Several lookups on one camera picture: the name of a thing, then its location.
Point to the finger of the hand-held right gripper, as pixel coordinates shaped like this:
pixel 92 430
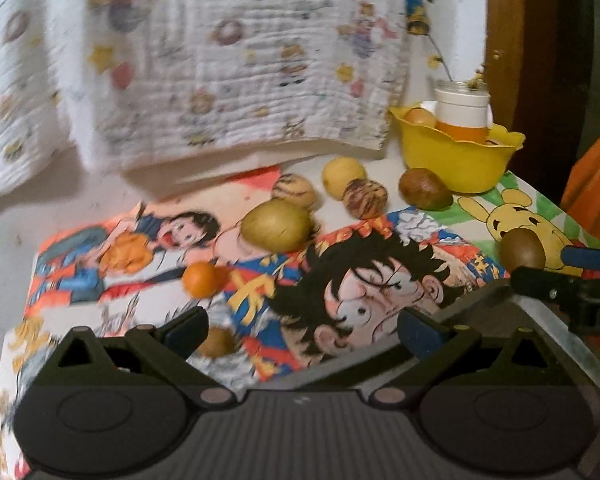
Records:
pixel 555 287
pixel 587 257

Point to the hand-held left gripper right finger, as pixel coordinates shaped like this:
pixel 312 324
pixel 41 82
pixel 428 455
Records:
pixel 422 332

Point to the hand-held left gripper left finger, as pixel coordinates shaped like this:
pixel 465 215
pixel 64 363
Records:
pixel 186 329

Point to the small brown fruit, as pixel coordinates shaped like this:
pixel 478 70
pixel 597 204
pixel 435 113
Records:
pixel 219 342

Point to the brown oval fruit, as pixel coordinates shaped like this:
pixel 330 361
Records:
pixel 424 189
pixel 522 249

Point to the yellow scalloped bowl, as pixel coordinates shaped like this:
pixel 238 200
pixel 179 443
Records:
pixel 455 162

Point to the yellow lemon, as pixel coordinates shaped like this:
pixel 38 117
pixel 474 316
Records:
pixel 344 176

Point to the striped yellow melon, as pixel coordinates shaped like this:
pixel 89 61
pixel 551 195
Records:
pixel 293 191

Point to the small orange fruit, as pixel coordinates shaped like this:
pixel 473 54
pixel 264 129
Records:
pixel 202 278

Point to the orange cloth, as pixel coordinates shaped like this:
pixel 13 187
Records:
pixel 595 170

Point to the large yellow-green fruit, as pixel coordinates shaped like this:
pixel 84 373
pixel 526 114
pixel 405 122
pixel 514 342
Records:
pixel 277 225

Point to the striped reddish round fruit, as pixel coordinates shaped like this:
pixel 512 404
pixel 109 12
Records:
pixel 365 200

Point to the white jar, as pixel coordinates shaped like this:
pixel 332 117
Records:
pixel 462 102

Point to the tan round fruit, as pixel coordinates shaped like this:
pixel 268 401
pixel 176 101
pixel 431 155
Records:
pixel 420 117

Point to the yellow flower branch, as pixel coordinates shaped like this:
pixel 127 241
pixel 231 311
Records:
pixel 437 57

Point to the white printed blanket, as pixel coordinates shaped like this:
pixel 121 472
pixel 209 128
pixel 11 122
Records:
pixel 190 60

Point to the brown wooden frame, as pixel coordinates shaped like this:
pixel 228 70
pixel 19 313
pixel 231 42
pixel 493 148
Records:
pixel 530 35

